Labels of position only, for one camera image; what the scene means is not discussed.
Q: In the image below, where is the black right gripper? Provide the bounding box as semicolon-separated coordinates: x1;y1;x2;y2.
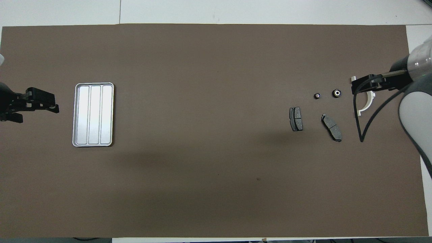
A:
352;73;414;95

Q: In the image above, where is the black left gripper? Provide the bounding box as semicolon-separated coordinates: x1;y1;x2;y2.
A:
0;83;60;123

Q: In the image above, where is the silver metal tray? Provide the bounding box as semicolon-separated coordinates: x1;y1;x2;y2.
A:
72;83;114;147

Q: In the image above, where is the dark grey curved brake pad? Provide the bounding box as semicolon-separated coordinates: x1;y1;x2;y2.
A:
321;114;343;142

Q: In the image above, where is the dark grey rectangular brake pad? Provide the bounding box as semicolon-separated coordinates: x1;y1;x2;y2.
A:
289;107;303;132

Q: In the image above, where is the brown table mat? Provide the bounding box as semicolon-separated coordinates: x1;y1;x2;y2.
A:
0;23;429;238

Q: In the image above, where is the white semicircular plastic bracket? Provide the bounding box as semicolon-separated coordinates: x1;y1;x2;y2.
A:
350;76;376;117

